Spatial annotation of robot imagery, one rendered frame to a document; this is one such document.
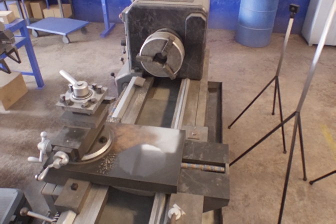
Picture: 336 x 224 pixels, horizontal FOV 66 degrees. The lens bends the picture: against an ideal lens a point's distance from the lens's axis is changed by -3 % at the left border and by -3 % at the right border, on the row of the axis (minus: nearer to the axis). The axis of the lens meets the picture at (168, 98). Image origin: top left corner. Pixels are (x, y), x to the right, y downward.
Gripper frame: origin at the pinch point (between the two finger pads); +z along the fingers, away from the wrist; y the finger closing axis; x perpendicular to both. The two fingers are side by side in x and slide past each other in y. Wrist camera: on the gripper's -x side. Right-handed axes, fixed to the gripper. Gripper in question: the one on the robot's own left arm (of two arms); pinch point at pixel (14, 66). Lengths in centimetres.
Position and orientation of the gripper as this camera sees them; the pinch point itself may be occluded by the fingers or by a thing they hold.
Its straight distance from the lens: 138.7
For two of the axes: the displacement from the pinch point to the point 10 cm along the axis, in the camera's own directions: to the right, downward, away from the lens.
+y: 0.1, -5.8, 8.2
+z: 5.0, 7.1, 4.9
